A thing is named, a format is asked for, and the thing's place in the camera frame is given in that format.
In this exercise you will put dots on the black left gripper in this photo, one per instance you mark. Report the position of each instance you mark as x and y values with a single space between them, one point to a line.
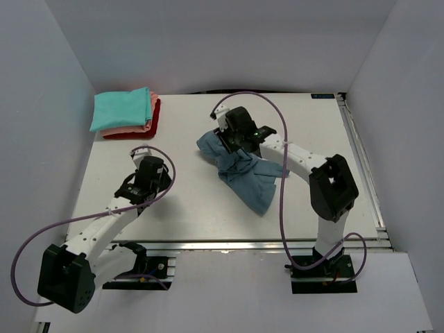
166 179

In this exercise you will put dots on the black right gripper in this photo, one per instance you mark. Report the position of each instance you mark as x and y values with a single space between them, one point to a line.
222 136

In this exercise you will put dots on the blue t shirt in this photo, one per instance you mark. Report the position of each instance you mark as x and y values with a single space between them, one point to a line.
251 178

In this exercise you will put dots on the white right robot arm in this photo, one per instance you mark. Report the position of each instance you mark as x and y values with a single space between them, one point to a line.
332 188

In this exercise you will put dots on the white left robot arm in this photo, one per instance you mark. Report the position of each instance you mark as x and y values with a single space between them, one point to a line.
72 272

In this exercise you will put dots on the red folded t shirt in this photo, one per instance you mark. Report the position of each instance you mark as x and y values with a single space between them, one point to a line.
148 135

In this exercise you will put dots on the teal folded t shirt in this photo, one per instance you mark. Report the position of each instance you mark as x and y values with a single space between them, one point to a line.
121 109

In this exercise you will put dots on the pink folded t shirt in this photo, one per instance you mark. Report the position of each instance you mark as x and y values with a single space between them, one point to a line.
135 129

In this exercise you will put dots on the blue label sticker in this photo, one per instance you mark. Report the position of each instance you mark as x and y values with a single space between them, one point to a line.
323 96

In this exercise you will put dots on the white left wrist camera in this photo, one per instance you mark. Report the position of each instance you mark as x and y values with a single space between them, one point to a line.
138 154

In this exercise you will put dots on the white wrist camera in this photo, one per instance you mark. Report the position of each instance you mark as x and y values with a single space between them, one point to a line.
138 154
219 115

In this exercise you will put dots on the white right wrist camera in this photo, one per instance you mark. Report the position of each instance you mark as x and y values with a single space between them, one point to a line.
219 115

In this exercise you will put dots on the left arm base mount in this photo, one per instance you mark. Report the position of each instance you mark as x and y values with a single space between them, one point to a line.
149 272

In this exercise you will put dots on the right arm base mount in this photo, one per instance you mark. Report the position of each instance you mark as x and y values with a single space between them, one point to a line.
327 278

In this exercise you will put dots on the aluminium table frame rail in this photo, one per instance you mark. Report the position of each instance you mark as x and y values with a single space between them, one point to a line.
364 168

